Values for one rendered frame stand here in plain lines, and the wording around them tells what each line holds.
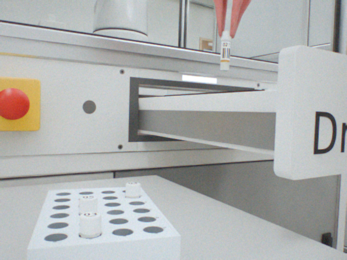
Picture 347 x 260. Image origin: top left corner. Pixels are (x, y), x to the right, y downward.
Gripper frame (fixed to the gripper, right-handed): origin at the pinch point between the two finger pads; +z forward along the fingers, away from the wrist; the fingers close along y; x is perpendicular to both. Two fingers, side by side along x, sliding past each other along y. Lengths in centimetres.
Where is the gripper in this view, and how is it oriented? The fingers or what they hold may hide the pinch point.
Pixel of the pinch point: (226, 30)
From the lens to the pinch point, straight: 39.1
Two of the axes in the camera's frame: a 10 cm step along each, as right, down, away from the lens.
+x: -2.9, 0.1, -9.6
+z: -1.0, 9.9, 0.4
